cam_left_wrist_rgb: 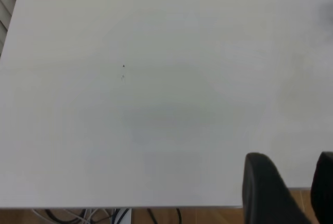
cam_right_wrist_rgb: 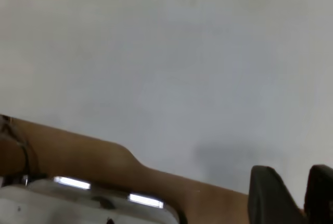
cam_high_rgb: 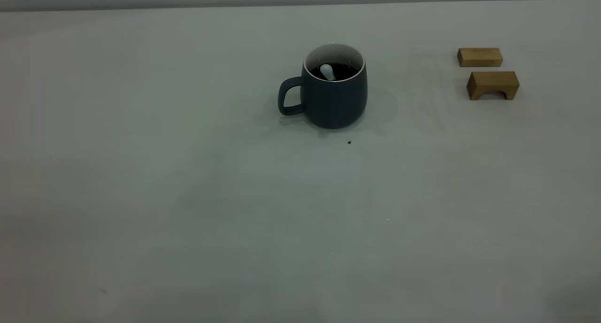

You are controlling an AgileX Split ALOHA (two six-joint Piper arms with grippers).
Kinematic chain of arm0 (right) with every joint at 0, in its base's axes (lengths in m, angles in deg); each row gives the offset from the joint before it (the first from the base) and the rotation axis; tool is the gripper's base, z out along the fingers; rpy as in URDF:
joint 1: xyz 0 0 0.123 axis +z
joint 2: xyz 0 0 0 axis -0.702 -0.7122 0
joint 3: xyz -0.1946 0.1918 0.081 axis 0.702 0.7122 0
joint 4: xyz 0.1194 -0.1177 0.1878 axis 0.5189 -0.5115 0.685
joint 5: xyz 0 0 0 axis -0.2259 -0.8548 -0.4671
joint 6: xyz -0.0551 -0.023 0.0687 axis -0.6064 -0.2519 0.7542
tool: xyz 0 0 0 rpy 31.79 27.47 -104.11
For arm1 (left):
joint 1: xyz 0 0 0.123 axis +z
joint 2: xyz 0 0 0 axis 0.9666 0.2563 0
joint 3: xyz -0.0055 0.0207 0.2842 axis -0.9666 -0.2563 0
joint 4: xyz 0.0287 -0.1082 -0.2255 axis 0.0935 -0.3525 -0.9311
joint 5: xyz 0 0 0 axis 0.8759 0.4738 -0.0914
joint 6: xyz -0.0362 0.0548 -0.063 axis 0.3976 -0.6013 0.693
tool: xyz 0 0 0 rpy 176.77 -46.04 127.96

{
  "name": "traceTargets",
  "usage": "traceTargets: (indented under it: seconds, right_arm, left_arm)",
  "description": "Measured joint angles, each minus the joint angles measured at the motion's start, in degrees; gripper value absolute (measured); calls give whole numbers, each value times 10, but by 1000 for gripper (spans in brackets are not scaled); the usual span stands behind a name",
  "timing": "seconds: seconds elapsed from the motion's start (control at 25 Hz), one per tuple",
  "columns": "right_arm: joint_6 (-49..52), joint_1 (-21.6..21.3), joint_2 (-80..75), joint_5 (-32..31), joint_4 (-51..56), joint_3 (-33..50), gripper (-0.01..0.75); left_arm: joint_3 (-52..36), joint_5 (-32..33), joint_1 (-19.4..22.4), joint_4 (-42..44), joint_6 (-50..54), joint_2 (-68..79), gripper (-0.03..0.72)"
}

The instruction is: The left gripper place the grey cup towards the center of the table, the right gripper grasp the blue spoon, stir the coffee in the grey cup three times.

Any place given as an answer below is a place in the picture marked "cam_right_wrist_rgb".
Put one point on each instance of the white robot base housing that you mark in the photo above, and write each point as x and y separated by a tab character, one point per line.
65	205

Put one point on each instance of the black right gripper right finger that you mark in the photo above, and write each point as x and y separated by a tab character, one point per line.
322	195

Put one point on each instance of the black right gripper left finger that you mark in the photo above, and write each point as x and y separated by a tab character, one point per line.
268	200

